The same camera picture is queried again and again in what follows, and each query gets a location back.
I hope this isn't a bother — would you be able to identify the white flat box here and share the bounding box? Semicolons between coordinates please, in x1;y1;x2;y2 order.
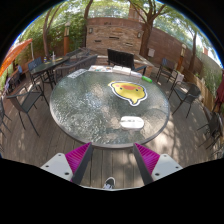
112;65;124;75
120;66;133;76

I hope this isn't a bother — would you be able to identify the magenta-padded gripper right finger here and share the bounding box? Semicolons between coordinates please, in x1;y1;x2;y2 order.
132;142;184;186

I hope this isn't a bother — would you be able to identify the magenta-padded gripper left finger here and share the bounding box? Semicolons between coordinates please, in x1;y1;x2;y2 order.
40;142;95;186

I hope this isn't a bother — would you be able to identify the black wicker armchair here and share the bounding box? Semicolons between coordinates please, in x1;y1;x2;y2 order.
106;48;148;76

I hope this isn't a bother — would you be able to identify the green packet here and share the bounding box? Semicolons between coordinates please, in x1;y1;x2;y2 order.
141;75;154;84

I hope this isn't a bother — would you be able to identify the yellow duck-shaped mouse pad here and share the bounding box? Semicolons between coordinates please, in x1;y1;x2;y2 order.
108;80;149;107

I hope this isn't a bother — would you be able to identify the dark wicker chair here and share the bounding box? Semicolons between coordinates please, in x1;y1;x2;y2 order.
53;54;99;83

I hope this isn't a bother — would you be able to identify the wooden lamp post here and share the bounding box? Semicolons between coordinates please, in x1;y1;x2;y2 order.
62;21;72;56
177;43;188;72

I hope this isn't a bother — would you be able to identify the white and blue book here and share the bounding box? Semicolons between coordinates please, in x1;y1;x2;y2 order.
129;70;144;79

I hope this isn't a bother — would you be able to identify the blue chair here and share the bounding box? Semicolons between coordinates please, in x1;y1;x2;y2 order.
27;56;44;73

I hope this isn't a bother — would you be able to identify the white computer mouse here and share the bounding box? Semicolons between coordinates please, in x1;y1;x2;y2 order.
119;115;145;131

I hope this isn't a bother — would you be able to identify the large tree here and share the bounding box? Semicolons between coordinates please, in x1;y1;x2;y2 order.
128;0;169;58

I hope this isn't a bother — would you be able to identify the dark red umbrella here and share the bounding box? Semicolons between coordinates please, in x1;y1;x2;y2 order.
213;71;224;113

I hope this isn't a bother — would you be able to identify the dark round side table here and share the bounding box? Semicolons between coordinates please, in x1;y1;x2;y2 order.
29;57;73;88

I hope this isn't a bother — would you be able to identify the black metal patio chair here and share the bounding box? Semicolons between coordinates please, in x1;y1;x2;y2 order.
196;111;224;150
5;84;50;137
168;82;202;119
155;57;178;85

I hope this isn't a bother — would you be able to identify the orange canopy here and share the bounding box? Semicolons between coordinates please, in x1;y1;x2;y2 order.
0;38;34;78

